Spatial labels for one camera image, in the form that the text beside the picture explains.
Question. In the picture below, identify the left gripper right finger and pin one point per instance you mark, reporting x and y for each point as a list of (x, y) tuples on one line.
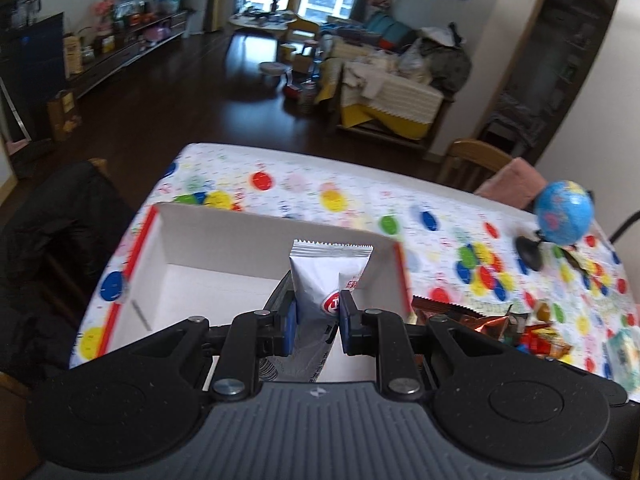
[(381, 335)]

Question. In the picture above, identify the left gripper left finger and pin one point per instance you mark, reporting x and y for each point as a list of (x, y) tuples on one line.
[(240, 346)]

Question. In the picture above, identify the copper foil snack packet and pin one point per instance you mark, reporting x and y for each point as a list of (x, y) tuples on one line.
[(491, 326)]

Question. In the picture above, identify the white snack packet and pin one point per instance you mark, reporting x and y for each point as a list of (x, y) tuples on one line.
[(319, 271)]

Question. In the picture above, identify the red orange cracker bag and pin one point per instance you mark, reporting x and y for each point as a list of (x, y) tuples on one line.
[(544, 340)]

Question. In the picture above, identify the red white cardboard box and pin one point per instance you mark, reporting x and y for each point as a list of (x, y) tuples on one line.
[(194, 260)]

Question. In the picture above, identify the wooden chair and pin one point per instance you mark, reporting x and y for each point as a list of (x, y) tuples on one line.
[(468, 163)]

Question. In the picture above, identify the pink cushion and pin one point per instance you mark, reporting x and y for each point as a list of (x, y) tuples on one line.
[(517, 185)]

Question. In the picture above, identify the open olive snack bag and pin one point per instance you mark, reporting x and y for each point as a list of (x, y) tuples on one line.
[(564, 255)]

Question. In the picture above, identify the black jacket on chair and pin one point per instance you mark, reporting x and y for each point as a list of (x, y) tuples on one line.
[(53, 252)]

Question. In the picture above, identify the blue desk globe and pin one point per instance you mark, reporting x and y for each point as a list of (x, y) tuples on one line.
[(564, 211)]

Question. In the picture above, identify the tissue box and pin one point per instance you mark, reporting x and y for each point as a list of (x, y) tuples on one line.
[(622, 354)]

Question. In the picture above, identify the sofa with blankets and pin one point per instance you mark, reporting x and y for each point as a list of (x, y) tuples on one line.
[(366, 85)]

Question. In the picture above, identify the round white stool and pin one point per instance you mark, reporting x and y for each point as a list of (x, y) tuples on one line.
[(274, 72)]

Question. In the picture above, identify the tv console cabinet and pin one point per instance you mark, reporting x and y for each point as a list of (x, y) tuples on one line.
[(137, 42)]

